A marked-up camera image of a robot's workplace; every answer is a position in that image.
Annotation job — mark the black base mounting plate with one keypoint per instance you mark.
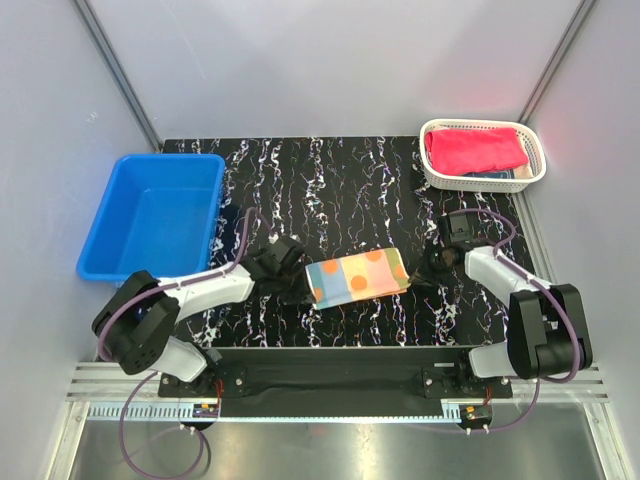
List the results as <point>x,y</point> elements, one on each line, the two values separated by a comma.
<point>366,376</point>

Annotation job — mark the pink towel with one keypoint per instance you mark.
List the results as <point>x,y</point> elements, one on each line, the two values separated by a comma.
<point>456,152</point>

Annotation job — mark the white cable duct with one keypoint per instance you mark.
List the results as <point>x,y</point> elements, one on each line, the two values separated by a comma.
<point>285,410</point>

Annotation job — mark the white perforated basket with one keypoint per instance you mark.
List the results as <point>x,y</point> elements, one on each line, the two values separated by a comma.
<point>529,142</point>

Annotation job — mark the right aluminium frame post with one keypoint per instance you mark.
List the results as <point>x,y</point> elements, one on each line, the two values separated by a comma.
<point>567,40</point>

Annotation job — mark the aluminium rail profile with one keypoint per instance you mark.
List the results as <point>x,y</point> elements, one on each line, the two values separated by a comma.
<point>98,381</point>

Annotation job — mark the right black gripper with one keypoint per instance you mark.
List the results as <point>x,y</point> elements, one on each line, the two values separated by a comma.
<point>424,276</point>

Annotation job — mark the teal beige Doraemon towel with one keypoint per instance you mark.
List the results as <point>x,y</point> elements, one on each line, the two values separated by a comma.
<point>520,173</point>

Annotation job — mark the aluminium frame post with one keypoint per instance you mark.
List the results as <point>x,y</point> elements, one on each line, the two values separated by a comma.
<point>107,53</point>
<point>567,40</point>

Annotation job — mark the blue plastic bin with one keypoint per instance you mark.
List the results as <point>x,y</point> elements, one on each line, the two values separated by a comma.
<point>158,213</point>

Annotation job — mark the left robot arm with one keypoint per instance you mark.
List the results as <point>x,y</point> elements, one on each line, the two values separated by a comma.
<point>135,329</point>

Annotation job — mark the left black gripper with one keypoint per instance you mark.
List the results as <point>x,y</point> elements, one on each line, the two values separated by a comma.
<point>303,293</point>

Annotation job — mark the orange patterned towel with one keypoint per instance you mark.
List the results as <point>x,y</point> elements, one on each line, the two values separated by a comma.
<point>358,277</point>

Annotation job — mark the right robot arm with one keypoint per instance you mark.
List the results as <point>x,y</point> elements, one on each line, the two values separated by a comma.
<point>547,336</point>

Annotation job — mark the left aluminium frame post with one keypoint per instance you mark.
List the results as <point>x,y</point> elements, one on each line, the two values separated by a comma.
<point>107,53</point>

